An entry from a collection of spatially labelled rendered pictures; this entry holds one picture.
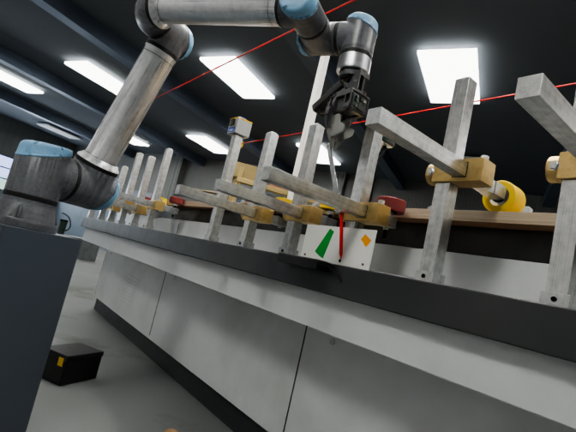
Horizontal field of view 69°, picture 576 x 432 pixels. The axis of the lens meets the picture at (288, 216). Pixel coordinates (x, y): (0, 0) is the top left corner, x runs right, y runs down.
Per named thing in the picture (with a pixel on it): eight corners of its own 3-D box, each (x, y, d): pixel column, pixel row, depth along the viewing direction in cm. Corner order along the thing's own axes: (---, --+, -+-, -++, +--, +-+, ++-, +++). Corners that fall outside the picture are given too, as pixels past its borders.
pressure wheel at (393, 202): (386, 237, 108) (394, 194, 109) (363, 234, 114) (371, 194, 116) (405, 243, 113) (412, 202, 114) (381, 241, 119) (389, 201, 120)
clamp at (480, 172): (479, 179, 85) (483, 155, 85) (421, 181, 95) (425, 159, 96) (494, 189, 88) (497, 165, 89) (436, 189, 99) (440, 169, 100)
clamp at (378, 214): (375, 222, 104) (379, 201, 104) (336, 219, 114) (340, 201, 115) (388, 227, 107) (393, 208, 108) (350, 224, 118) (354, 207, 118)
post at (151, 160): (129, 232, 246) (150, 155, 252) (127, 232, 249) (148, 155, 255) (135, 234, 248) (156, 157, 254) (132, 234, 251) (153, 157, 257)
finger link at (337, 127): (337, 142, 109) (344, 109, 110) (321, 145, 114) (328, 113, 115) (345, 147, 111) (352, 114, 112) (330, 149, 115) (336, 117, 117)
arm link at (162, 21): (123, -20, 133) (318, -27, 104) (150, 6, 144) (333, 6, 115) (111, 14, 132) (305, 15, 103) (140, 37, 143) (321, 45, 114)
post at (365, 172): (339, 294, 107) (377, 117, 113) (330, 291, 110) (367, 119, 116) (349, 297, 109) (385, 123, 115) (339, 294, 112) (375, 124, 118)
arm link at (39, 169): (-9, 186, 128) (9, 132, 130) (43, 200, 144) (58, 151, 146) (23, 193, 122) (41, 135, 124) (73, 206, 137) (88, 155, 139)
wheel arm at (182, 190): (177, 196, 128) (181, 183, 129) (173, 196, 131) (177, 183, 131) (286, 230, 154) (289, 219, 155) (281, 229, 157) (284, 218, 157)
